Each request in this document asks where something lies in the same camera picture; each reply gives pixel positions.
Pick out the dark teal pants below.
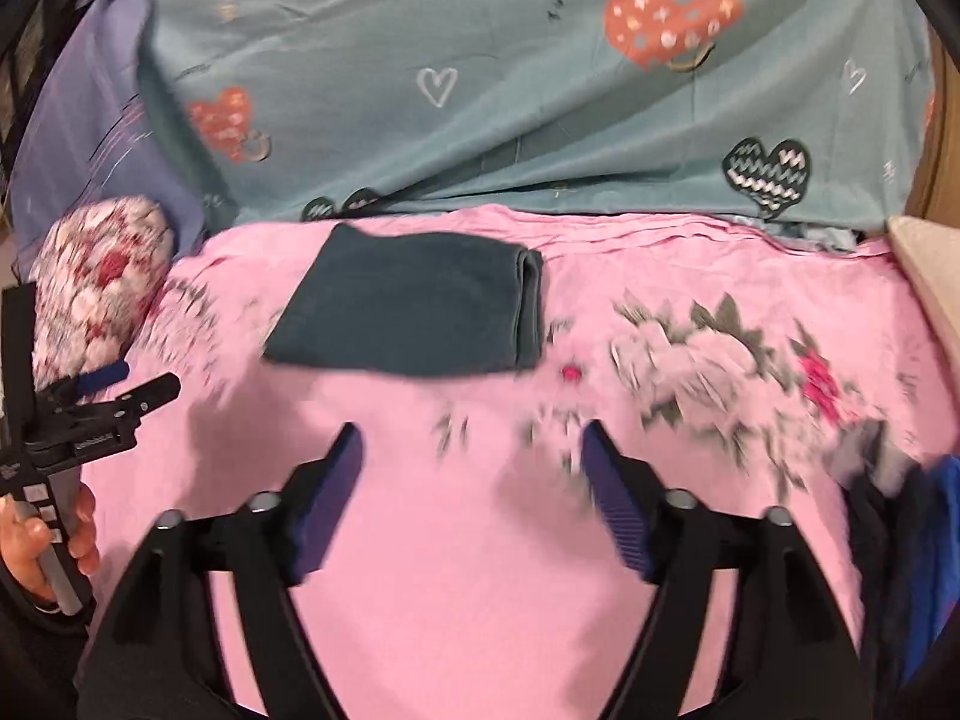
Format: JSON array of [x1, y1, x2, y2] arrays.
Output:
[[263, 224, 544, 379]]

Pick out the left hand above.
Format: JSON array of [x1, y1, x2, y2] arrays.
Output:
[[2, 484, 101, 606]]

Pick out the red floral pillow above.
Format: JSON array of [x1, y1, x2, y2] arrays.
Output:
[[29, 197, 174, 387]]

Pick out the black garment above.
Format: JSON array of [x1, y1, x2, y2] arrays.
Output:
[[843, 463, 931, 715]]

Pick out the blue and red garment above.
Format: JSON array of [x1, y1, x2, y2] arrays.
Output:
[[901, 455, 960, 683]]

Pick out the grey garment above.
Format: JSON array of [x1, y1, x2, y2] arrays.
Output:
[[823, 419, 918, 497]]

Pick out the blue plaid pillow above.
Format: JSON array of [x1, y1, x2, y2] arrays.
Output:
[[10, 0, 205, 271]]

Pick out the pink floral bed sheet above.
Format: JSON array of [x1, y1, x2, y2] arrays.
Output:
[[85, 206, 958, 718]]

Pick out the cream white pillow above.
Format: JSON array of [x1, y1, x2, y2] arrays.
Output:
[[887, 216, 960, 380]]

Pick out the wooden headboard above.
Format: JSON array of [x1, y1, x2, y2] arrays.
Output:
[[907, 29, 960, 227]]

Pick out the teal heart print quilt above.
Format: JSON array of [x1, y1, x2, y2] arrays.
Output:
[[142, 0, 935, 231]]

